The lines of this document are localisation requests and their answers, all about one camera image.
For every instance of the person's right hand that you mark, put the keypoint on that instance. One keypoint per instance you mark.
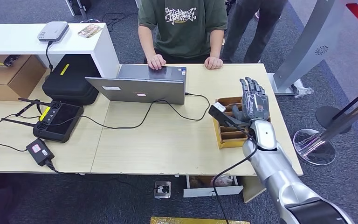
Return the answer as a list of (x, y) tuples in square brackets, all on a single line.
[(156, 61)]

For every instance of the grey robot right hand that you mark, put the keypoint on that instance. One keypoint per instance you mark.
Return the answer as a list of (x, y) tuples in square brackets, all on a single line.
[(254, 103)]

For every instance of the person's left hand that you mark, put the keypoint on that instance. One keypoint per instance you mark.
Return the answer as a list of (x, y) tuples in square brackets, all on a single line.
[(213, 62)]

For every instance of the thin patterned card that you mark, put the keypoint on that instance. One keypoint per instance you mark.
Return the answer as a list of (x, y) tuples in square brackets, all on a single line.
[(233, 105)]

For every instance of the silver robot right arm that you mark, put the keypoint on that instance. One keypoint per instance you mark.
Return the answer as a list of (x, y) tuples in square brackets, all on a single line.
[(277, 176)]

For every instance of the person's left forearm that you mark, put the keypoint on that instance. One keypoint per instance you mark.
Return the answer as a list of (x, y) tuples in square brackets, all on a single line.
[(216, 44)]

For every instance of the person's right forearm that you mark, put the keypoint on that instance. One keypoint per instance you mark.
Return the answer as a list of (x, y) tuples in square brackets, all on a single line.
[(147, 44)]

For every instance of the cardboard card organizer box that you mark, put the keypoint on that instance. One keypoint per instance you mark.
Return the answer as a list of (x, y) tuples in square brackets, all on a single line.
[(228, 136)]

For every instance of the standing person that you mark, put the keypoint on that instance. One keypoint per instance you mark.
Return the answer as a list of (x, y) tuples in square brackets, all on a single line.
[(253, 28)]

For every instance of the grey laptop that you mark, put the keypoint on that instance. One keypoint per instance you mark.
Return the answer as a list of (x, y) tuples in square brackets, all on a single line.
[(142, 89)]

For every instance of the clear plastic bag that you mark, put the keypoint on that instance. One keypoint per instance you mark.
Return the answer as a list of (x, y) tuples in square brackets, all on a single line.
[(302, 91)]

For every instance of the chrome stanchion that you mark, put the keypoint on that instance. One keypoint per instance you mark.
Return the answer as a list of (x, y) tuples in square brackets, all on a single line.
[(313, 148)]

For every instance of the stack of patterned cards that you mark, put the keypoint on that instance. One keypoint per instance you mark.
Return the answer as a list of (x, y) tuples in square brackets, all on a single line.
[(89, 30)]

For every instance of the black stanchion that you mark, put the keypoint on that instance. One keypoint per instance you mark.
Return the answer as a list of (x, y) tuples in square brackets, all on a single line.
[(328, 117)]

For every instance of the pink plastic bag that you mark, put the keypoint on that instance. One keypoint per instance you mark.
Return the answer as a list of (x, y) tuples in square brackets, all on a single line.
[(225, 181)]

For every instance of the black carrying case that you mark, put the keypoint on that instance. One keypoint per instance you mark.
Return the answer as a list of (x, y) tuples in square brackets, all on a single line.
[(70, 80)]

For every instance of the white drawer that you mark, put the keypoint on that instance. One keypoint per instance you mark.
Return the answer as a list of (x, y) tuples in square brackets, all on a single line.
[(206, 192)]

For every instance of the grey router box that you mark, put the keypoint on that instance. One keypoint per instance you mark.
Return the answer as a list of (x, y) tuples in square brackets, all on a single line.
[(53, 31)]

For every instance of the black remote controller with antennas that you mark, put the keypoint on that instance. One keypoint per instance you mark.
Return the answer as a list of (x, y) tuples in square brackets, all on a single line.
[(58, 120)]

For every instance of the metal floor socket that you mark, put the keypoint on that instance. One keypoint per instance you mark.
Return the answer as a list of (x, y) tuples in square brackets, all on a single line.
[(162, 189)]

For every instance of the white desk shelf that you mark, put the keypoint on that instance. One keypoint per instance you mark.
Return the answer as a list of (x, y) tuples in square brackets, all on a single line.
[(21, 38)]

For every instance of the gold floor mat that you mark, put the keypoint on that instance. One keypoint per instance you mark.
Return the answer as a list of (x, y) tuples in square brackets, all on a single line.
[(182, 220)]

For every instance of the black power adapter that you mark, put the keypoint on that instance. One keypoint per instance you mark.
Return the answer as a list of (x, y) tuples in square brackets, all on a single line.
[(39, 151)]

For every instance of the brown cardboard box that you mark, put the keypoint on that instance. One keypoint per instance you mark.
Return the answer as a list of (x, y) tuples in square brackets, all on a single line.
[(9, 80)]

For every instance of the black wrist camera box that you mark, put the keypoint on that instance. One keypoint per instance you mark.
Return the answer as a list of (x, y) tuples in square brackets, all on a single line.
[(220, 115)]

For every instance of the silver gate post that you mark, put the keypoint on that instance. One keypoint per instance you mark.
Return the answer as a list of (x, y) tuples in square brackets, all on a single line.
[(311, 43)]

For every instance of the white frame leg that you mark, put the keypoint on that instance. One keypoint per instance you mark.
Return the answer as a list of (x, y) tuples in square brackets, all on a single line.
[(77, 7)]

